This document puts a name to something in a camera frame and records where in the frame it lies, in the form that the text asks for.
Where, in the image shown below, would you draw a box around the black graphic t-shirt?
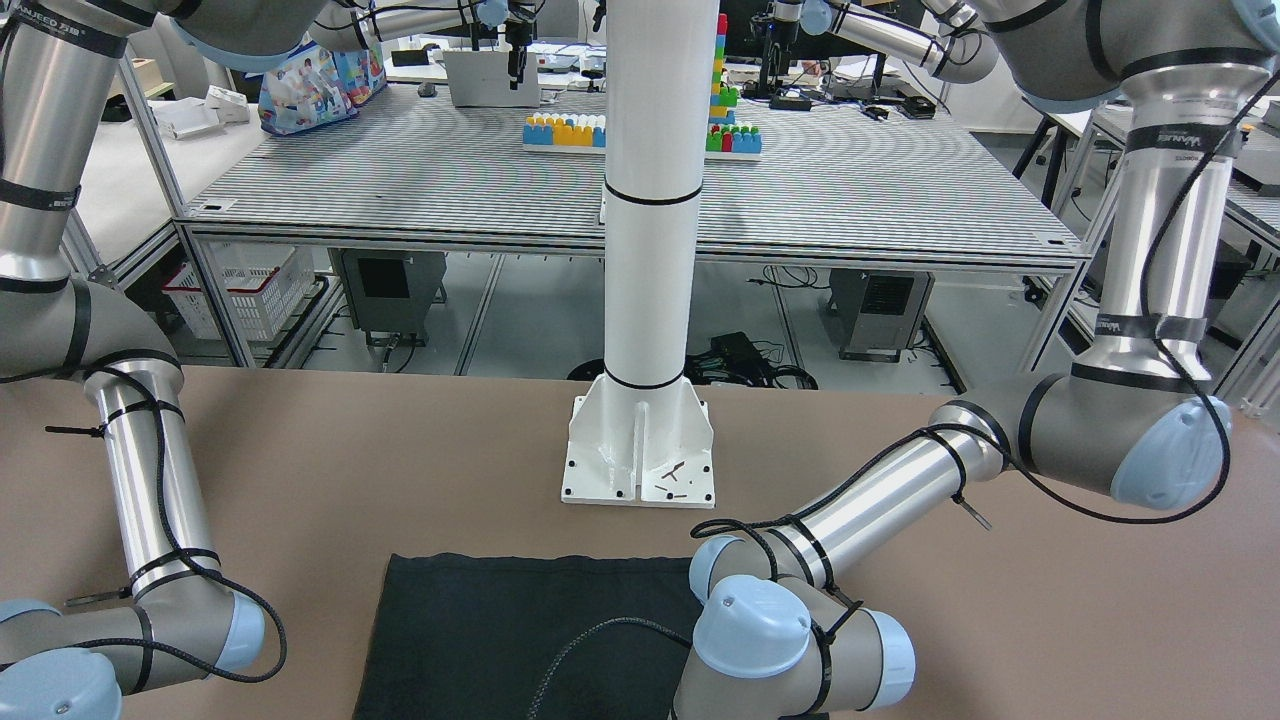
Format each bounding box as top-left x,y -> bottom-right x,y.
355,553 -> 701,719

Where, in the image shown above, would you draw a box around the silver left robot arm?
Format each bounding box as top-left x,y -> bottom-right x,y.
669,1 -> 1277,719

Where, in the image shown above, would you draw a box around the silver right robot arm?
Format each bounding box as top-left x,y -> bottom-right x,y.
1,1 -> 323,719

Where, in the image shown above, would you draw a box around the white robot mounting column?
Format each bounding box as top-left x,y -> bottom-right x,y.
561,1 -> 719,509

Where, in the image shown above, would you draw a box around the colourful toy block tower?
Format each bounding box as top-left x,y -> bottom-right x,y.
704,13 -> 763,161

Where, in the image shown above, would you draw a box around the grey computer tower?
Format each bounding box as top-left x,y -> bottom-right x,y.
328,249 -> 447,347
827,268 -> 934,363

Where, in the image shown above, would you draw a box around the colourful toy block row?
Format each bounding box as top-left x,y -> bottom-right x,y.
521,113 -> 607,152

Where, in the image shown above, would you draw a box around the white plastic basket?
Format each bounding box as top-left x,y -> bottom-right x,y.
163,243 -> 314,342

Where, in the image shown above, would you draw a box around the colourful printed bag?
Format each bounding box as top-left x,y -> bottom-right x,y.
259,42 -> 387,136

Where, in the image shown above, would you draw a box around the striped aluminium work table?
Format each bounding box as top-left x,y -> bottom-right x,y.
120,79 -> 1091,373

